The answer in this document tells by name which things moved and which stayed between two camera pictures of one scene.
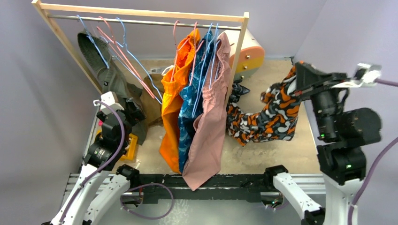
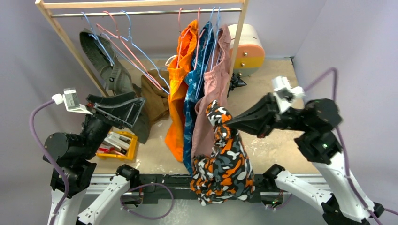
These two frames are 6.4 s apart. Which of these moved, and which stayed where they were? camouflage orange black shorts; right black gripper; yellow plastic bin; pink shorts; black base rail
Moved: camouflage orange black shorts; right black gripper
Stayed: pink shorts; yellow plastic bin; black base rail
